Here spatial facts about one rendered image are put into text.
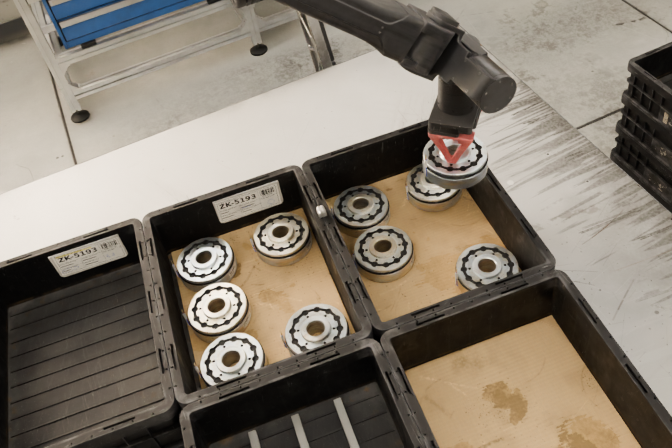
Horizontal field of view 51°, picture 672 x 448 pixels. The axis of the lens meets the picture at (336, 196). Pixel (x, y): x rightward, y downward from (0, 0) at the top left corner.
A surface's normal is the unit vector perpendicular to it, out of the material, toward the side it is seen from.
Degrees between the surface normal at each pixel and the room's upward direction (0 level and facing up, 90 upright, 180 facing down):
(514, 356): 0
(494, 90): 91
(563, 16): 0
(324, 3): 88
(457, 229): 0
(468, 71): 48
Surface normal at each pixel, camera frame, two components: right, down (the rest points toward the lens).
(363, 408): -0.14, -0.68
